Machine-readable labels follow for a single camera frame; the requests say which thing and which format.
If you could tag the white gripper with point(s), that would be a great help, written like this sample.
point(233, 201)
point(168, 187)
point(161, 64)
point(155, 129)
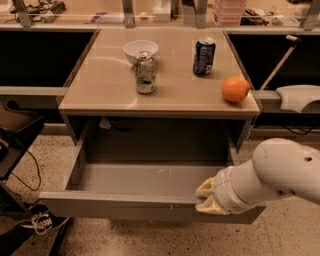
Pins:
point(221, 190)

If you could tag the grey top drawer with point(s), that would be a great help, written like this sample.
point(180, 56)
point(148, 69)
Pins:
point(146, 169)

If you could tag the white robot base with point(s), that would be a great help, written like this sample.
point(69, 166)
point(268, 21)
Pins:
point(297, 97)

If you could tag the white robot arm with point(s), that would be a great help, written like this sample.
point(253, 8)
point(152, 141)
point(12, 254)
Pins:
point(279, 168)

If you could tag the grey drawer cabinet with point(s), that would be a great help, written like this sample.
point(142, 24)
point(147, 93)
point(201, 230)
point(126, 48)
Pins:
point(105, 84)

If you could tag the orange fruit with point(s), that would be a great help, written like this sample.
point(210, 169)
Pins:
point(235, 89)

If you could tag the green white soda can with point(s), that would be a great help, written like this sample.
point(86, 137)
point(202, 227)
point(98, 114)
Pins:
point(144, 67)

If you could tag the blue soda can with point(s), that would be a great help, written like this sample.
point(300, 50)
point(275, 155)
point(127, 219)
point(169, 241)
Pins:
point(204, 56)

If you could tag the white bowl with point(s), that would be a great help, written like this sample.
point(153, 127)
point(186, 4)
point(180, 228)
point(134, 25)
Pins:
point(131, 48)

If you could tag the black white sneaker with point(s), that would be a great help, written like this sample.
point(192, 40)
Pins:
point(41, 223)

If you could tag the pink stacked bins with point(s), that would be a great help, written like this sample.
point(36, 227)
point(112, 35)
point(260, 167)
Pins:
point(228, 12)

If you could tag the white box on shelf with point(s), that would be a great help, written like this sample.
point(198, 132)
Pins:
point(161, 10)

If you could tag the black cart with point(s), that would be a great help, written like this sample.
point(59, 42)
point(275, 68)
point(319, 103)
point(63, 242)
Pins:
point(15, 120)

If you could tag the white stick with handle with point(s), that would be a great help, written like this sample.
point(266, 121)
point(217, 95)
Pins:
point(294, 42)

